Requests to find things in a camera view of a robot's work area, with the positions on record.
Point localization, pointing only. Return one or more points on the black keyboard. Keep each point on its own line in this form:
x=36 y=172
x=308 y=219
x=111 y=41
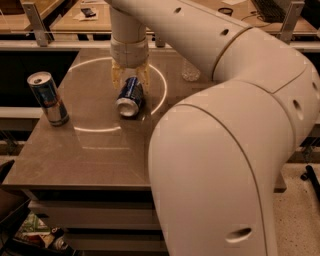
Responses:
x=269 y=10

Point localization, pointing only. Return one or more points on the left metal bracket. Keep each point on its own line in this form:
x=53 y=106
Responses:
x=37 y=24

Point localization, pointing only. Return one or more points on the white drawer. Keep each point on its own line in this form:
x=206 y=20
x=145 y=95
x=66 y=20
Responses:
x=96 y=215
x=116 y=242

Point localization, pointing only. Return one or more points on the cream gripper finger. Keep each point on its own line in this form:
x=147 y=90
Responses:
x=142 y=73
x=117 y=73

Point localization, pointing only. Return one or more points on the blue pepsi can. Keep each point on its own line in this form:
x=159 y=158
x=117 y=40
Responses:
x=130 y=98

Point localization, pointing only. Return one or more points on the right metal bracket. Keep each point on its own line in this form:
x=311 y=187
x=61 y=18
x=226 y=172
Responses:
x=290 y=21

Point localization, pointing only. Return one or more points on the green snack package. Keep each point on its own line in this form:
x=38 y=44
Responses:
x=32 y=225

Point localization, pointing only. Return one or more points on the black phone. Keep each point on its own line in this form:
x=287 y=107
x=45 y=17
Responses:
x=88 y=12

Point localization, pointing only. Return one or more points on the upper white drawer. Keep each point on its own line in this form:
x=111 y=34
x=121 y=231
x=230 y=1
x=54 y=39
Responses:
x=96 y=215

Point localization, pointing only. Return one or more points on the clear plastic water bottle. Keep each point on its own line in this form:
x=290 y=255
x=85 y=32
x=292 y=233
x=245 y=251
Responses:
x=189 y=72

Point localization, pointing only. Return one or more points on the metal bracket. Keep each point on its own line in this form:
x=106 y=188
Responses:
x=290 y=21
x=37 y=24

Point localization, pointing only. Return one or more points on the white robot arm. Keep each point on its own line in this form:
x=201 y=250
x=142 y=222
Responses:
x=214 y=157

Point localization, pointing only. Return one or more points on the black chair base leg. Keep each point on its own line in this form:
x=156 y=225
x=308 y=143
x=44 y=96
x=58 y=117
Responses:
x=309 y=174

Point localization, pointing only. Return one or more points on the lower white drawer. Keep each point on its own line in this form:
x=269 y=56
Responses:
x=116 y=242

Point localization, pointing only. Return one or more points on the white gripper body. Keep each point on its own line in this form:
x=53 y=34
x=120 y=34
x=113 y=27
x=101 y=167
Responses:
x=129 y=53

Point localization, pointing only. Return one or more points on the red bull can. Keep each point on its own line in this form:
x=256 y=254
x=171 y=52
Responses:
x=46 y=93

